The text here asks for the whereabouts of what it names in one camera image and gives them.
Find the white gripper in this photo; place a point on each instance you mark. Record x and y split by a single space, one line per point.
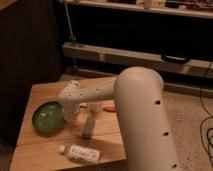
70 116

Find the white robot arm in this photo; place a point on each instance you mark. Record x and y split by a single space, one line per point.
142 118

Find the white sponge block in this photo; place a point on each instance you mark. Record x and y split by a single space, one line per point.
84 105

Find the grey rectangular bar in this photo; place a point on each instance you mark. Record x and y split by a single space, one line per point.
88 128

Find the clear plastic cup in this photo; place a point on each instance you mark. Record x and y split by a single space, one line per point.
95 107

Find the white plastic bottle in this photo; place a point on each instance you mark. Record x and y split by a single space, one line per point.
77 152

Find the orange carrot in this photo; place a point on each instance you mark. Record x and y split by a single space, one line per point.
111 109

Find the metal stand pole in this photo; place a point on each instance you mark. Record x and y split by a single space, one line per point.
72 37

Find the wooden shelf unit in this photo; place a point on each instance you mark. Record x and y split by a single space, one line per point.
133 36

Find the black device on shelf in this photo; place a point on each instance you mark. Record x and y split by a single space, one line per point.
175 59

